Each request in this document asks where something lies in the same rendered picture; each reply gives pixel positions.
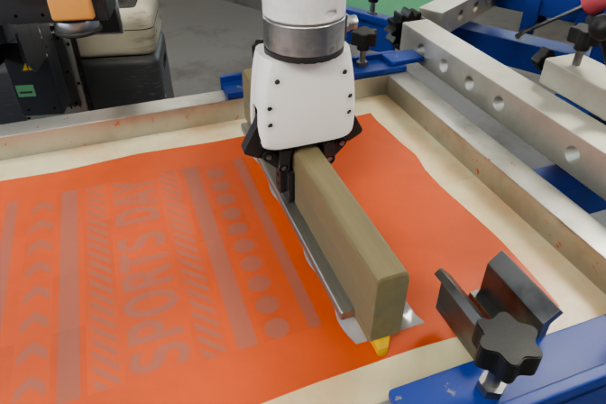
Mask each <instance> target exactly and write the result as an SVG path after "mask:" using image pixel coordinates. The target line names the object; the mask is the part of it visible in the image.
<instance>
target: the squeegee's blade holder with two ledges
mask: <svg viewBox="0 0 606 404"><path fill-rule="evenodd" d="M250 127H251V123H250V122H246V123H241V128H242V131H243V134H244V136H246V134H247V133H248V131H249V129H250ZM256 159H257V161H258V162H259V164H260V166H261V168H262V171H263V172H264V174H265V176H266V178H267V180H268V181H269V183H270V185H271V188H272V190H273V192H274V194H275V195H276V197H277V199H278V200H279V202H280V205H281V207H282V209H283V211H284V213H285V215H286V216H287V218H288V220H289V222H290V224H291V226H292V228H293V230H294V232H295V234H296V236H297V237H298V239H299V241H300V243H301V245H302V247H303V249H304V251H305V253H306V255H307V257H308V258H309V260H310V262H311V264H312V266H313V268H314V270H315V272H316V274H317V276H318V278H319V279H320V281H321V283H322V285H323V287H324V289H325V291H326V294H327V296H328V297H329V299H330V300H331V302H332V304H333V306H334V308H335V311H336V313H337V315H338V316H339V318H341V319H342V320H344V319H347V318H349V317H354V306H353V304H352V303H351V301H350V299H349V298H348V296H347V295H346V293H345V291H344V289H343V287H342V285H341V283H340V281H339V280H338V278H337V277H336V275H335V273H334V271H333V269H332V267H331V266H330V264H329V262H328V260H327V258H326V257H325V255H324V253H323V251H322V250H321V248H320V246H319V244H318V243H317V240H316V238H315V236H314V235H313V234H312V232H311V230H310V229H309V227H308V224H307V222H306V221H305V219H304V217H303V215H302V214H301V213H300V211H299V209H298V207H297V205H296V203H295V201H292V202H288V200H287V199H286V197H285V195H284V194H283V192H281V193H280V192H279V191H278V189H277V185H276V168H275V167H273V166H272V165H270V164H269V163H268V162H266V161H265V160H264V159H261V158H259V159H258V158H256Z"/></svg>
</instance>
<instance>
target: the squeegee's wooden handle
mask: <svg viewBox="0 0 606 404"><path fill-rule="evenodd" d="M242 78H243V103H244V116H245V119H246V121H247V122H251V109H250V106H251V80H252V69H245V70H244V71H243V73H242ZM290 167H291V168H292V170H293V171H294V174H295V200H294V201H295V203H296V205H297V207H298V209H299V211H300V213H301V214H302V215H303V217H304V219H305V221H306V222H307V224H308V227H309V229H310V230H311V232H312V234H313V235H314V236H315V238H316V240H317V243H318V244H319V246H320V248H321V250H322V251H323V253H324V255H325V257H326V258H327V260H328V262H329V264H330V266H331V267H332V269H333V271H334V273H335V275H336V277H337V278H338V280H339V281H340V283H341V285H342V287H343V289H344V291H345V293H346V295H347V296H348V298H349V299H350V301H351V303H352V304H353V307H354V317H355V319H356V320H357V322H358V324H359V326H360V328H361V329H362V331H363V333H364V335H365V336H366V338H367V340H368V341H370V342H371V341H374V340H377V339H380V338H383V337H386V336H389V335H394V334H397V333H399V332H400V328H401V322H402V318H403V312H404V307H405V302H406V297H407V292H408V287H409V273H408V271H407V270H406V269H405V267H404V266H403V265H402V263H401V262H400V260H399V259H398V257H397V256H396V254H395V253H394V252H393V251H392V249H391V248H390V247H389V245H388V244H387V242H386V241H385V240H384V238H383V237H382V235H381V234H380V232H379V231H378V229H377V228H376V227H375V225H374V224H373V222H372V221H371V219H370V218H369V217H368V216H367V215H366V213H365V212H364V211H363V209H362V207H361V206H360V205H359V203H358V202H357V200H356V199H355V198H354V196H353V194H352V193H351V192H350V190H349V189H348V187H347V186H346V185H345V184H344V182H343V181H342V180H341V178H340V177H339V175H338V174H337V173H336V171H335V170H334V168H333V167H332V165H331V164H330V163H329V161H328V160H327V158H326V157H325V155H324V154H323V152H321V151H320V149H319V148H318V146H317V145H316V144H315V143H312V144H307V145H302V146H298V147H292V148H291V156H290Z"/></svg>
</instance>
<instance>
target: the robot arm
mask: <svg viewBox="0 0 606 404"><path fill-rule="evenodd" d="M345 9H346V0H262V24H263V43H261V44H258V45H257V46H256V47H255V51H254V56H253V62H252V80H251V106H250V109H251V127H250V129H249V131H248V133H247V134H246V136H245V138H244V140H243V143H242V145H241V147H242V149H243V152H244V154H245V155H248V156H252V157H254V158H258V159H259V158H261V159H264V160H265V161H266V162H268V163H269V164H270V165H272V166H273V167H275V168H276V185H277V189H278V191H279V192H280V193H281V192H283V194H284V195H285V197H286V199H287V200H288V202H292V201H294V200H295V174H294V171H293V170H292V168H291V167H290V156H291V148H292V147H298V146H302V145H307V144H312V143H315V144H316V145H317V146H318V148H319V149H320V151H321V152H323V154H324V155H325V157H326V158H327V160H328V161H329V163H330V164H331V163H333V162H334V161H335V155H336V154H337V153H338V152H339V151H340V150H341V149H342V148H343V147H344V146H345V145H346V142H347V141H350V140H352V139H353V138H354V137H355V136H357V135H358V134H360V133H361V132H362V130H363V129H362V127H361V125H360V124H359V122H358V120H357V118H356V116H355V115H354V70H353V63H352V57H351V52H350V47H349V44H348V43H347V42H346V34H347V32H349V31H350V30H352V29H357V27H358V18H357V16H356V15H355V14H352V15H349V14H347V13H346V12H345ZM260 142H262V144H260Z"/></svg>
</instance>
